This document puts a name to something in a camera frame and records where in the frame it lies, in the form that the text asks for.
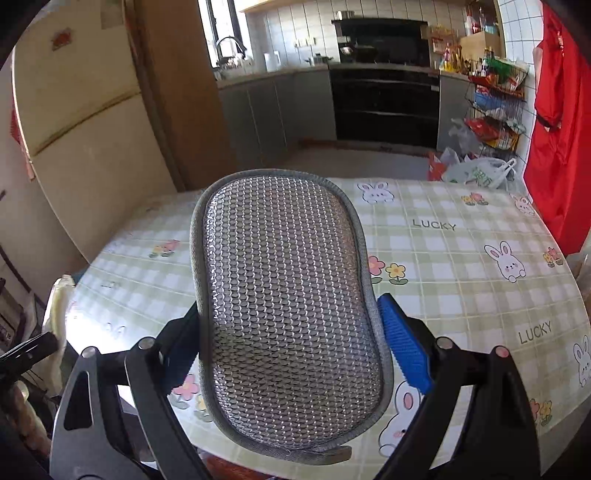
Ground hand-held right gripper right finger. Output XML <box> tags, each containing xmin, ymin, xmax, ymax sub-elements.
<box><xmin>376</xmin><ymin>292</ymin><xmax>541</xmax><ymax>480</ymax></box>

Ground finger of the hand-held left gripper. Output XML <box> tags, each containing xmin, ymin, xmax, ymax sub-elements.
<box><xmin>0</xmin><ymin>331</ymin><xmax>60</xmax><ymax>367</ymax></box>

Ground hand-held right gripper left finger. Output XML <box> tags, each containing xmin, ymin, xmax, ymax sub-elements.
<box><xmin>50</xmin><ymin>302</ymin><xmax>204</xmax><ymax>480</ymax></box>

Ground translucent plastic bag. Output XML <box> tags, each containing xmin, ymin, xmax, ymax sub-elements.
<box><xmin>42</xmin><ymin>275</ymin><xmax>77</xmax><ymax>388</ymax></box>

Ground silver mesh scouring sponge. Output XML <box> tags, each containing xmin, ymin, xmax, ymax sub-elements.
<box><xmin>190</xmin><ymin>168</ymin><xmax>394</xmax><ymax>467</ymax></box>

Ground person's left hand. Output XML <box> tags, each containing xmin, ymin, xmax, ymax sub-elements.
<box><xmin>7</xmin><ymin>381</ymin><xmax>51</xmax><ymax>455</ymax></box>

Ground checked rabbit tablecloth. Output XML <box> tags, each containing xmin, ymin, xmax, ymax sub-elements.
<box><xmin>65</xmin><ymin>178</ymin><xmax>585</xmax><ymax>469</ymax></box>

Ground red paper bag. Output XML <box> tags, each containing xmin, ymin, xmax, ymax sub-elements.
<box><xmin>427</xmin><ymin>152</ymin><xmax>446</xmax><ymax>182</ymax></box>

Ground white green plastic bag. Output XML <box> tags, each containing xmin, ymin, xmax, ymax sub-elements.
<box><xmin>441</xmin><ymin>157</ymin><xmax>518</xmax><ymax>191</ymax></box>

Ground red printed hanging cloth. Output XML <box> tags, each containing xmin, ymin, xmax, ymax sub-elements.
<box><xmin>9</xmin><ymin>108</ymin><xmax>35</xmax><ymax>181</ymax></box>

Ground white hanging plastic bag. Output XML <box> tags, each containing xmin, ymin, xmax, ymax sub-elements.
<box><xmin>450</xmin><ymin>117</ymin><xmax>481</xmax><ymax>155</ymax></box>

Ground cream refrigerator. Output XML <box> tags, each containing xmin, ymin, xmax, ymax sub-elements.
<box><xmin>11</xmin><ymin>0</ymin><xmax>178</xmax><ymax>264</ymax></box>

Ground black oven range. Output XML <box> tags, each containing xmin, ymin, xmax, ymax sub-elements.
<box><xmin>329</xmin><ymin>65</ymin><xmax>441</xmax><ymax>145</ymax></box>

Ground red apron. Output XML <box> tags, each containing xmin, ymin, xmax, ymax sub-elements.
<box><xmin>524</xmin><ymin>4</ymin><xmax>591</xmax><ymax>257</ymax></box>

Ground grey base cabinets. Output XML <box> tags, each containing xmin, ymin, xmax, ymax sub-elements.
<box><xmin>217</xmin><ymin>67</ymin><xmax>338</xmax><ymax>160</ymax></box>

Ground group of condiment bottles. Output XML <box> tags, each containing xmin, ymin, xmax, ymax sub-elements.
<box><xmin>438</xmin><ymin>41</ymin><xmax>476</xmax><ymax>75</ymax></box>

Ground black range hood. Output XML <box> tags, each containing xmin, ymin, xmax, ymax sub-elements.
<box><xmin>331</xmin><ymin>18</ymin><xmax>430</xmax><ymax>65</ymax></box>

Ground chrome kitchen faucet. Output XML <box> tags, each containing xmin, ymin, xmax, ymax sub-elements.
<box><xmin>215</xmin><ymin>36</ymin><xmax>247</xmax><ymax>63</ymax></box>

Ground kitchen window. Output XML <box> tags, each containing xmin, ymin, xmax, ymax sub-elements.
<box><xmin>198</xmin><ymin>0</ymin><xmax>247</xmax><ymax>68</ymax></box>

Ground fridge label sticker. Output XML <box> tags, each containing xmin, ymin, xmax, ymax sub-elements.
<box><xmin>99</xmin><ymin>0</ymin><xmax>122</xmax><ymax>29</ymax></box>

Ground black wire snack rack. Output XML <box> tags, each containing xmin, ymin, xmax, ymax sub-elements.
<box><xmin>464</xmin><ymin>58</ymin><xmax>531</xmax><ymax>160</ymax></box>

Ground wooden door frame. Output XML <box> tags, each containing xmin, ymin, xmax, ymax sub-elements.
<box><xmin>124</xmin><ymin>0</ymin><xmax>238</xmax><ymax>192</ymax></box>

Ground wooden wall shelf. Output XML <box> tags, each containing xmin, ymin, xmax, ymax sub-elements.
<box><xmin>457</xmin><ymin>0</ymin><xmax>504</xmax><ymax>51</ymax></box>

